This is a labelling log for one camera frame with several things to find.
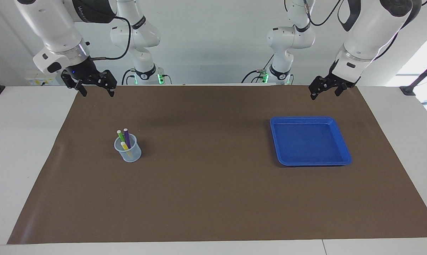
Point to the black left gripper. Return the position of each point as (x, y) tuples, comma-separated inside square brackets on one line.
[(332, 78)]

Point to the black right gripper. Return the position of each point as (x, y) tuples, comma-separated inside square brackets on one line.
[(82, 71)]

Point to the green marker pen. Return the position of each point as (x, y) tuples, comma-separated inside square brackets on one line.
[(120, 135)]

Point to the purple marker pen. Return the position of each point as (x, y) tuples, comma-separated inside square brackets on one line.
[(127, 138)]

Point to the yellow marker pen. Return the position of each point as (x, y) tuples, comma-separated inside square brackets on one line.
[(126, 148)]

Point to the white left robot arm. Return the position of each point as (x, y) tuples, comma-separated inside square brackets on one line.
[(365, 32)]

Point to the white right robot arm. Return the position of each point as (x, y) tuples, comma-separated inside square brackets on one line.
[(54, 24)]

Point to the blue plastic tray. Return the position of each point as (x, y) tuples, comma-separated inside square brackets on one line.
[(312, 141)]

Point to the green status light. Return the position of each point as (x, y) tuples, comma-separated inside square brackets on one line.
[(265, 78), (160, 78)]

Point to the clear plastic cup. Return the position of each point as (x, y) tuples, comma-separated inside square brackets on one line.
[(134, 156)]

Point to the black angled stand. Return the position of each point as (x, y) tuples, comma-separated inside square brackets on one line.
[(420, 76)]

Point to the brown table mat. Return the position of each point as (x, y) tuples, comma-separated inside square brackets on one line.
[(213, 194)]

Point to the white wall socket box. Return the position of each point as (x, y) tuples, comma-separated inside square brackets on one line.
[(40, 80)]

